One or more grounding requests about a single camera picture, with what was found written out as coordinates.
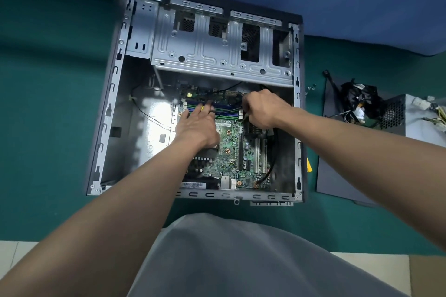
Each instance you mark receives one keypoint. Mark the person's left hand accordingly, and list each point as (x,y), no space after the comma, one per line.
(198,129)

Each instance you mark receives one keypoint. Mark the person's right hand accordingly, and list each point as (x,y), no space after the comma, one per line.
(266,109)

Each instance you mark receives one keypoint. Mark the cluster of silver screws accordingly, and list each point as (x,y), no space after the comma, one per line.
(309,88)

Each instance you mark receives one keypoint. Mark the green motherboard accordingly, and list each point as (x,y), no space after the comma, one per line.
(233,164)

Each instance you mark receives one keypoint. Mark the silver metal drive cage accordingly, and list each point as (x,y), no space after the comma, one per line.
(195,49)

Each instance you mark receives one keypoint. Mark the desktop computer case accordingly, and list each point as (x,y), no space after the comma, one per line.
(122,154)

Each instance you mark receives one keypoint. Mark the hard drive with cables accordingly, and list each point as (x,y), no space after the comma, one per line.
(362,96)

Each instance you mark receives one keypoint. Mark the black side panel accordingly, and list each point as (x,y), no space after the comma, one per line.
(334,182)

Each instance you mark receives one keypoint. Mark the silver power supply unit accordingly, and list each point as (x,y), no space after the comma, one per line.
(414,122)

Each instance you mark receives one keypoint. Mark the person's left forearm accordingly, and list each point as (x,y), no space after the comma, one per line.
(97,223)

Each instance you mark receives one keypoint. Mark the person's right forearm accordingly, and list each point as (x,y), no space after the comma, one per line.
(376,168)

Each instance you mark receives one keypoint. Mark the person's white shirt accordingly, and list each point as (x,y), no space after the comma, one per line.
(244,258)

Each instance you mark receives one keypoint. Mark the green floor mat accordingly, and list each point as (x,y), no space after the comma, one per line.
(41,98)

